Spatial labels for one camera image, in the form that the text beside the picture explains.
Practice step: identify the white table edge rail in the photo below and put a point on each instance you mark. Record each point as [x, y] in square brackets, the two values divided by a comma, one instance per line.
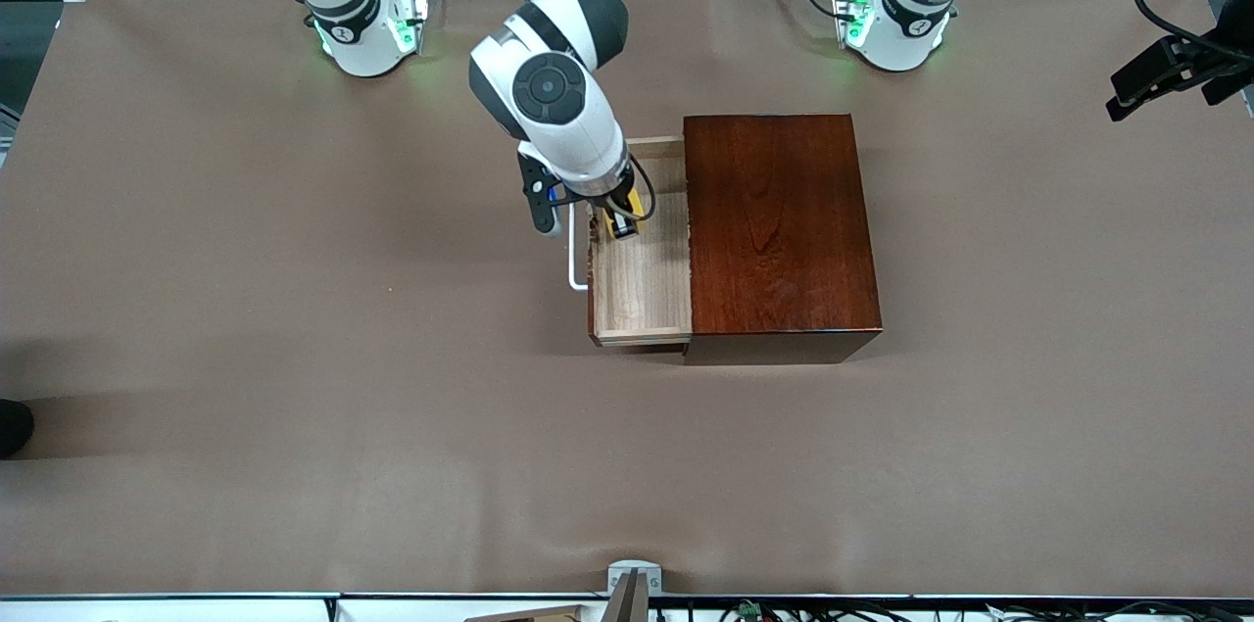
[196, 610]

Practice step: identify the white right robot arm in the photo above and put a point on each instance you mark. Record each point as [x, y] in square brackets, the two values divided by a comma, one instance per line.
[549, 93]

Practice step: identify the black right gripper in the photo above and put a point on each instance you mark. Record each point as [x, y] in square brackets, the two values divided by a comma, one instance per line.
[618, 208]

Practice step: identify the light wooden board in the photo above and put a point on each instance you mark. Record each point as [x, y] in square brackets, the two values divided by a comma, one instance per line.
[539, 615]

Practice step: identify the black round object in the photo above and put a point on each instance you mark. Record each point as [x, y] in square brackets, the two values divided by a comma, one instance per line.
[12, 428]

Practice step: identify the yellow cube block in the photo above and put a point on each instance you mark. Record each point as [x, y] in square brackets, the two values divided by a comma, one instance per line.
[637, 203]

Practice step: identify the dark wooden cabinet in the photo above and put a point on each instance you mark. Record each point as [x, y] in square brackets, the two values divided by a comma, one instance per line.
[774, 230]

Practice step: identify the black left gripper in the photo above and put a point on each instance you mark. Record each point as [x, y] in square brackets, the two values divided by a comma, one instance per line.
[1187, 57]

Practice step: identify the brown table cloth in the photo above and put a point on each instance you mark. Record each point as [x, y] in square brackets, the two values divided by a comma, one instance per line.
[392, 455]

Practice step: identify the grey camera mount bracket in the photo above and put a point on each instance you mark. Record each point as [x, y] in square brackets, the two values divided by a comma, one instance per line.
[622, 568]

